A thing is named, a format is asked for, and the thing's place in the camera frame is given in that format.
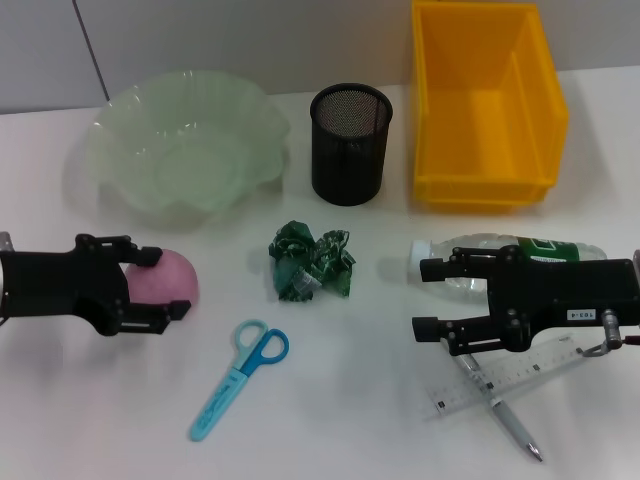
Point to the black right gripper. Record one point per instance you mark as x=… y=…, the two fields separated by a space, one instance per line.
x=550 y=295

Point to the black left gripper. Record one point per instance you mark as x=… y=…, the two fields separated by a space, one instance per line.
x=50 y=285

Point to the pink peach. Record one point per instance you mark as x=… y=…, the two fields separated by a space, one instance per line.
x=165 y=280

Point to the green label water bottle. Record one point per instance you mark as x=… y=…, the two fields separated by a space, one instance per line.
x=550 y=250

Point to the blue scissors with sheath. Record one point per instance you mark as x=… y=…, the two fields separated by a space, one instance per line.
x=225 y=390

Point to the green plastic wrapper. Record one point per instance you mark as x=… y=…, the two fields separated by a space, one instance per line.
x=310 y=265

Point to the clear plastic ruler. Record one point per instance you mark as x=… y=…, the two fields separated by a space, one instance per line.
x=530 y=372

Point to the grey retractable pen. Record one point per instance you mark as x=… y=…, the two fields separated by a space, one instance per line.
x=510 y=420

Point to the pale green glass fruit plate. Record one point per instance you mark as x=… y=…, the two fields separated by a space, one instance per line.
x=185 y=150

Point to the black mesh pen holder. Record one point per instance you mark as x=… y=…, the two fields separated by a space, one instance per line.
x=350 y=160

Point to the yellow plastic bin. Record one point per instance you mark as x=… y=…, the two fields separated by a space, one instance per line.
x=470 y=150

